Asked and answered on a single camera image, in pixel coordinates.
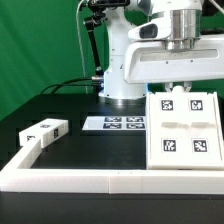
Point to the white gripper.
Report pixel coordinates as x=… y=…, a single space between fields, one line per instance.
x=150 y=62

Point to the small white cabinet door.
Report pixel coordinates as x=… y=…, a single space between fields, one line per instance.
x=168 y=146

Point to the white cabinet box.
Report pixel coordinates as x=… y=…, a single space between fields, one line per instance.
x=183 y=131

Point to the white block with markers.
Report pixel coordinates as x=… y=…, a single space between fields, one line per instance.
x=48 y=130

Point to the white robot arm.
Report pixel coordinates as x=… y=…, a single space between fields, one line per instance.
x=167 y=49

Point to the white marker base plate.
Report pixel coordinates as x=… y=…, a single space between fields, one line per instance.
x=117 y=123

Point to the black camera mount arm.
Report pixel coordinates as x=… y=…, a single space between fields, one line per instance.
x=98 y=8

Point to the white L-shaped frame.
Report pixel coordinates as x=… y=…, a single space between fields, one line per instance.
x=19 y=176

